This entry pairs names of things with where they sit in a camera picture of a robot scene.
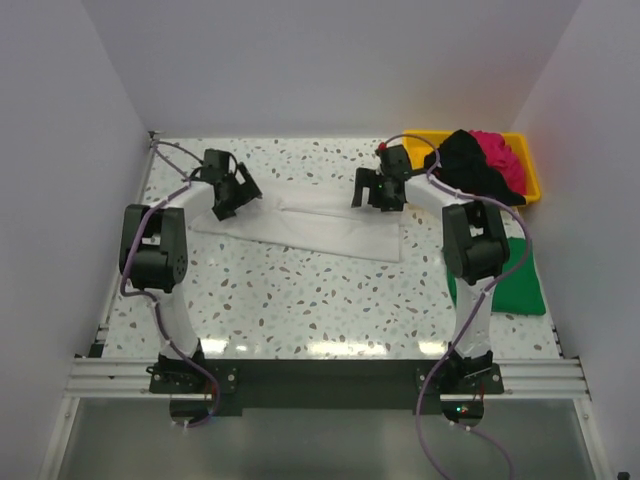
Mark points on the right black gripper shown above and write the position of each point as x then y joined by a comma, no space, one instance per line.
365,178

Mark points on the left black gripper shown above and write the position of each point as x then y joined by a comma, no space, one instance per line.
246,192

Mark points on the white t shirt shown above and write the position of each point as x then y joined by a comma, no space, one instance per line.
313,218

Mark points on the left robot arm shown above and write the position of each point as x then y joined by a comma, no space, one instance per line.
153,259

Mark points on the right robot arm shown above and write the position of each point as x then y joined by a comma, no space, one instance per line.
475,250

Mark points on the yellow plastic bin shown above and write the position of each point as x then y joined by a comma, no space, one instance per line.
418,149

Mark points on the black t shirt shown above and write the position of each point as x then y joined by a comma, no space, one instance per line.
463,166

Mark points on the pink t shirt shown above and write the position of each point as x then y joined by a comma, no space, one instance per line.
501,157

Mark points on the folded green t shirt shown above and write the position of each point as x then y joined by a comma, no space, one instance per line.
520,293

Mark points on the aluminium frame rail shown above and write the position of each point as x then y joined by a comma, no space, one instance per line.
306,314

